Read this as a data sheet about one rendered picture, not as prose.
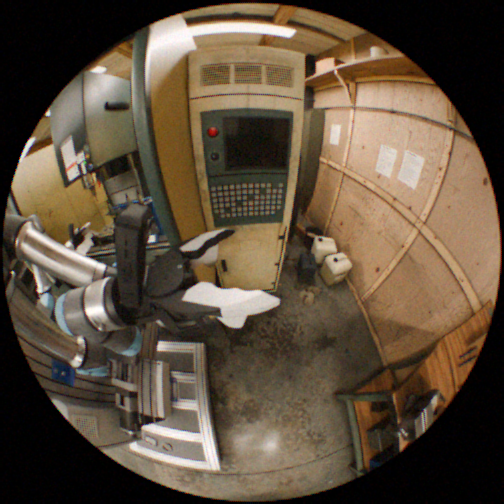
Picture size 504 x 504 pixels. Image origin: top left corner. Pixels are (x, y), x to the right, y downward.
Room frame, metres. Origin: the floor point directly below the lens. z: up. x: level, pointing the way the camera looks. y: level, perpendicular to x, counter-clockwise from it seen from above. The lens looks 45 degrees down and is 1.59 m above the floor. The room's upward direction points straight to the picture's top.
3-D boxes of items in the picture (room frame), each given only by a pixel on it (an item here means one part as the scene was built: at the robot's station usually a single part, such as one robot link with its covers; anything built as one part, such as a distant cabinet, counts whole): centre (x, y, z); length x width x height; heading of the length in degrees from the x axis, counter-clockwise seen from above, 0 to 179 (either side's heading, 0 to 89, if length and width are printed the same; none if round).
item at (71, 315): (0.02, 0.27, 1.43); 0.11 x 0.08 x 0.09; 112
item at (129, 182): (1.35, 1.42, 1.16); 0.48 x 0.05 x 0.51; 97
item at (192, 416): (-0.42, 0.75, 0.15); 1.27 x 0.85 x 0.17; 8
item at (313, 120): (2.97, -0.91, 2.10); 1.00 x 0.28 x 4.20; 8
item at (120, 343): (0.04, 0.28, 1.34); 0.11 x 0.08 x 0.11; 22
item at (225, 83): (1.46, 0.10, 1.06); 1.34 x 0.58 x 2.12; 7
